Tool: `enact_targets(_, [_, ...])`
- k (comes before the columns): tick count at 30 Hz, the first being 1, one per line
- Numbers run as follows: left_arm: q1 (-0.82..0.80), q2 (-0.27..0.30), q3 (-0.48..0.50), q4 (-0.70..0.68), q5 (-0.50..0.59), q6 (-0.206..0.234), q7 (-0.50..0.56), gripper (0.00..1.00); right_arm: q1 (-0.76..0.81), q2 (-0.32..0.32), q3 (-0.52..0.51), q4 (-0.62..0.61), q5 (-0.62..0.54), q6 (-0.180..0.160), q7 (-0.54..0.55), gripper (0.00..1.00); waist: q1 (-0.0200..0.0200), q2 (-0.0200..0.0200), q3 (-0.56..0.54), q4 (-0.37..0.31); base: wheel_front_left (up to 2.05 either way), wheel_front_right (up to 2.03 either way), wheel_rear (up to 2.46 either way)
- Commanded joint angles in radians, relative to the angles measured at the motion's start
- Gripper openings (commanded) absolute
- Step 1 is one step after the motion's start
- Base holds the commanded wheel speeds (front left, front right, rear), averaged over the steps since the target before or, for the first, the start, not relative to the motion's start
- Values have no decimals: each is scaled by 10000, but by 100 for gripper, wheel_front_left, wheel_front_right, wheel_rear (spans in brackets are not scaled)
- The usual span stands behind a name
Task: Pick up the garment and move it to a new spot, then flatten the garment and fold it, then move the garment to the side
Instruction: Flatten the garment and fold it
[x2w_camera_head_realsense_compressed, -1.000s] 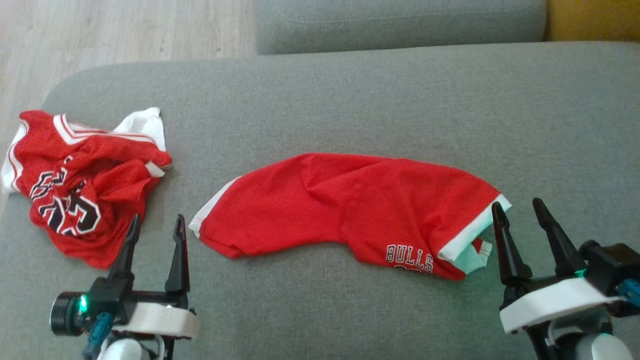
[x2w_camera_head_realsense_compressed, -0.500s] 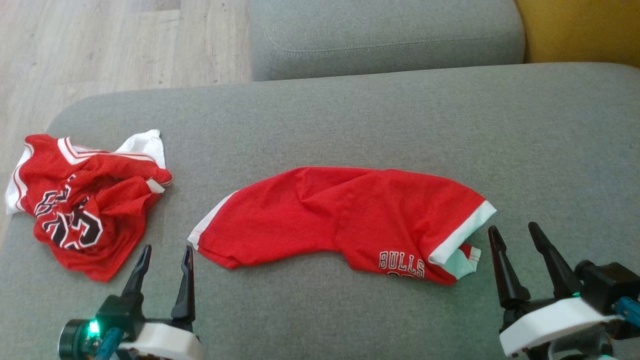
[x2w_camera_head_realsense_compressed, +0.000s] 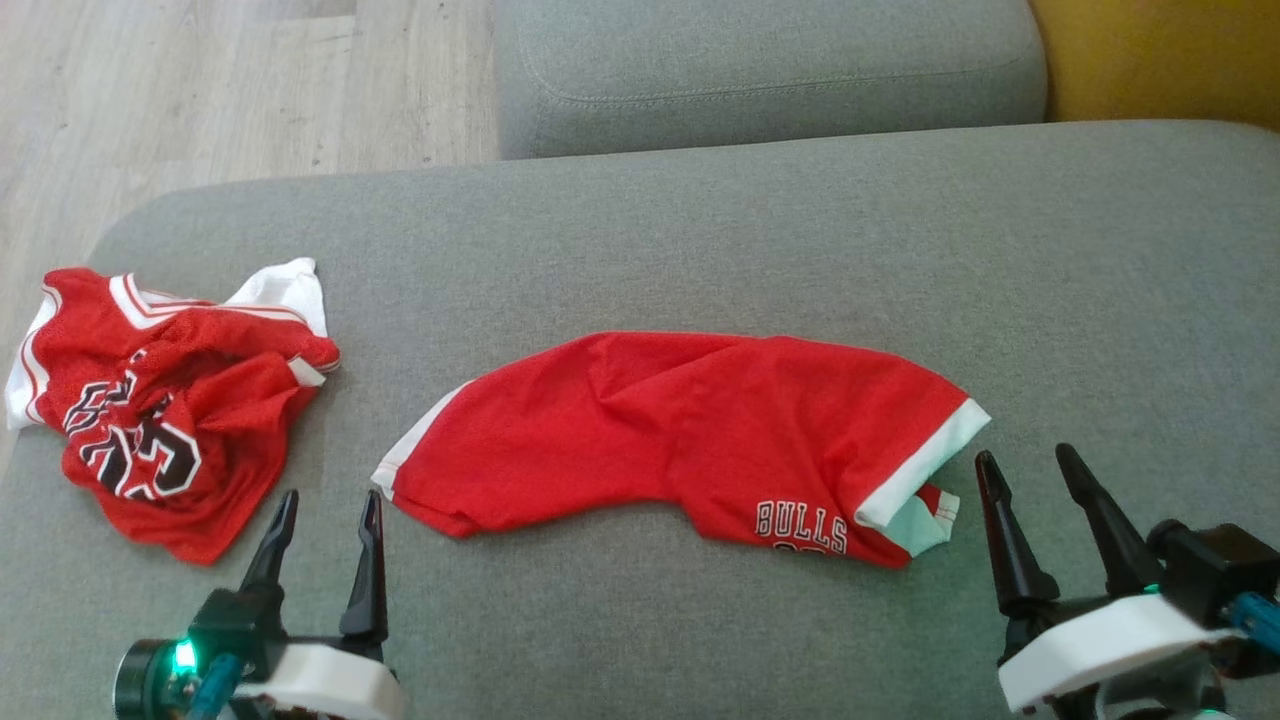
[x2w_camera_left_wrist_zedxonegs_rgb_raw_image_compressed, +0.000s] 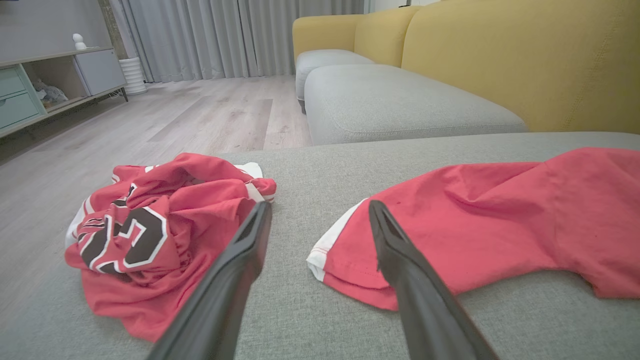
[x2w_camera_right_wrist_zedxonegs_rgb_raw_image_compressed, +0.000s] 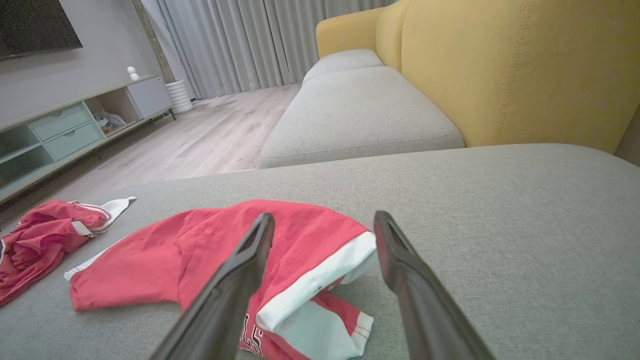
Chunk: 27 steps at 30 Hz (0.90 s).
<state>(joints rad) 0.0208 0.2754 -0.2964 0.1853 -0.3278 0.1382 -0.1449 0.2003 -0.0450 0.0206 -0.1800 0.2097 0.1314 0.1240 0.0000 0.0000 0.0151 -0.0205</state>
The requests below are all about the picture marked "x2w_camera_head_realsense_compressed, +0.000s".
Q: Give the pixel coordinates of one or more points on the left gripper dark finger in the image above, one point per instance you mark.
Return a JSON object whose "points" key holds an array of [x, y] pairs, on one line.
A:
{"points": [[368, 570], [275, 545]]}

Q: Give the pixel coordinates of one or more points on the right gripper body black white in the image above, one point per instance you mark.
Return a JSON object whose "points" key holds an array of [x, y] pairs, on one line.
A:
{"points": [[1090, 645]]}

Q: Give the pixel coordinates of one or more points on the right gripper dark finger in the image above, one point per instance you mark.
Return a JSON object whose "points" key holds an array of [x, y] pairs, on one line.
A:
{"points": [[1010, 540], [1110, 530]]}

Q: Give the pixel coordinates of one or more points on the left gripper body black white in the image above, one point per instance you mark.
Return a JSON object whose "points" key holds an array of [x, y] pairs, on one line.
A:
{"points": [[320, 675]]}

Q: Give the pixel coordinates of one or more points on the red Bulls jersey white trim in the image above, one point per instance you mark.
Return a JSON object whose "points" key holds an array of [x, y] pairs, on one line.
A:
{"points": [[170, 420]]}

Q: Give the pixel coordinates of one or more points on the red Bulls shorts white trim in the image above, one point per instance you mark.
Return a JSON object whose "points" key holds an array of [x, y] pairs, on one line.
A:
{"points": [[650, 430]]}

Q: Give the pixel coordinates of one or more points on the grey fabric sofa seat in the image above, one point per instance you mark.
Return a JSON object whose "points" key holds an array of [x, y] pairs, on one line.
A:
{"points": [[700, 250]]}

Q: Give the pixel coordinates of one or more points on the yellow cushion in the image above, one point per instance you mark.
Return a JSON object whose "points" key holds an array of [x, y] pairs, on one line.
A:
{"points": [[1170, 50]]}

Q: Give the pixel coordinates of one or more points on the grey sofa cushion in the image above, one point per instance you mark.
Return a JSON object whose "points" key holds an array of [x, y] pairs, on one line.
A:
{"points": [[760, 70]]}

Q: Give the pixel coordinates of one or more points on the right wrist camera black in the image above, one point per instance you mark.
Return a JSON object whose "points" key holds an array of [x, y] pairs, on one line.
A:
{"points": [[1215, 565]]}

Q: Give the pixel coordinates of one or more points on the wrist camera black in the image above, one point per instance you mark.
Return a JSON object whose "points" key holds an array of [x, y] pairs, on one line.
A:
{"points": [[145, 685], [1215, 565]]}

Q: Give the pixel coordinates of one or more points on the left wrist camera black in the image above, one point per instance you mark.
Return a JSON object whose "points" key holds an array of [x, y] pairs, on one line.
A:
{"points": [[145, 685]]}

